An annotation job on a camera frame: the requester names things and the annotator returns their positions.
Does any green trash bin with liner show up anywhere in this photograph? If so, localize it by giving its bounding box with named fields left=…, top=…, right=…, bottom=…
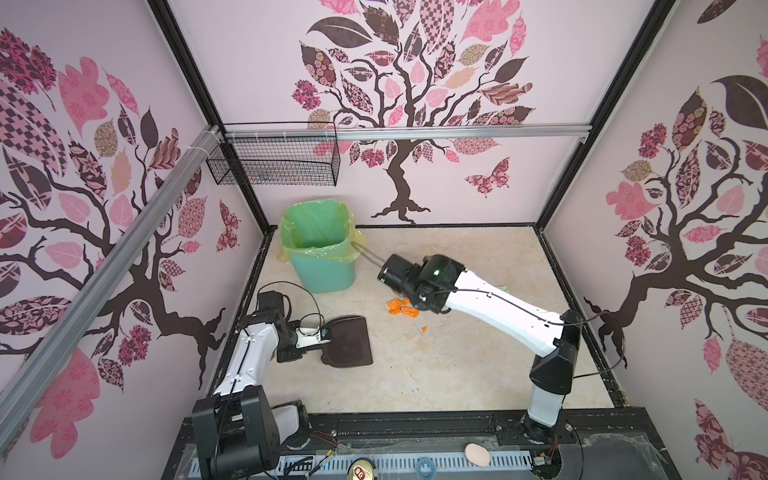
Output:
left=278, top=199, right=365, bottom=294

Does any dark brown plastic dustpan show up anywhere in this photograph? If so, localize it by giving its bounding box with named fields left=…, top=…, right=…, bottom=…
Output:
left=321, top=315, right=373, bottom=368

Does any orange paper scrap far right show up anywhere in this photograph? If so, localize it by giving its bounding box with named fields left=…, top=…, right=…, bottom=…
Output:
left=387, top=298, right=419, bottom=318

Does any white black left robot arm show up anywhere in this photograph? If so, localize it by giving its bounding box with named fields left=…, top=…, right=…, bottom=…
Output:
left=192, top=290, right=331, bottom=479

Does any black wire mesh basket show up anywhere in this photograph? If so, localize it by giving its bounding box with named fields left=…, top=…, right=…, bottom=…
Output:
left=206, top=120, right=341, bottom=187

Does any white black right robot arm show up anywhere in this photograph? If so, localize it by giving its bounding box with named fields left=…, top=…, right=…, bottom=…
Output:
left=377, top=254, right=581, bottom=432

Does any round metal tin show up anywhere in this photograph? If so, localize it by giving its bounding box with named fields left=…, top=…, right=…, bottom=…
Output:
left=347, top=458, right=377, bottom=480

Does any beige egg shaped object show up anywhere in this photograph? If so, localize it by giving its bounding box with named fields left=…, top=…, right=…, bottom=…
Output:
left=464, top=443, right=491, bottom=468

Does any dark brown hand brush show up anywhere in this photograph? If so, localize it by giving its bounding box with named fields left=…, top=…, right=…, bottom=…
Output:
left=351, top=241, right=386, bottom=267

